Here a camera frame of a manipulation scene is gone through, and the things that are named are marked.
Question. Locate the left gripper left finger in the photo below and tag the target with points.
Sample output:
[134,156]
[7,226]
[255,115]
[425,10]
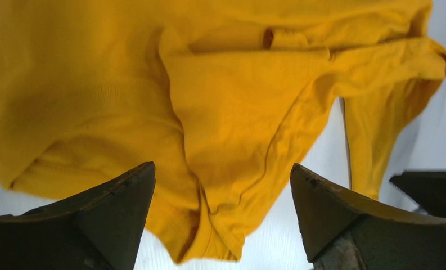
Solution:
[99,228]

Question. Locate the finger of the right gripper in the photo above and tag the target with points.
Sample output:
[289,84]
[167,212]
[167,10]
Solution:
[426,188]

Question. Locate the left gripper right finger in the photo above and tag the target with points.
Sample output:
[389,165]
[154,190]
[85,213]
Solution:
[342,229]

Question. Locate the yellow t-shirt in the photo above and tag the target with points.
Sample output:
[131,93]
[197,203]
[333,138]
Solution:
[223,96]

